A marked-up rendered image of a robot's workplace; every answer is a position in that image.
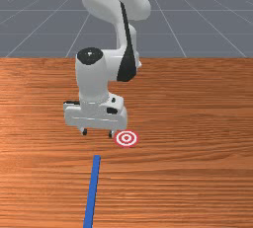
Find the long blue stick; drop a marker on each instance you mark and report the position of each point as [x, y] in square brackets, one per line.
[92, 192]

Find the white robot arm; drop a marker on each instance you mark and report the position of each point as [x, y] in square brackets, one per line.
[99, 70]

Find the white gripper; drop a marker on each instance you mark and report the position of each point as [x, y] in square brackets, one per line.
[95, 115]

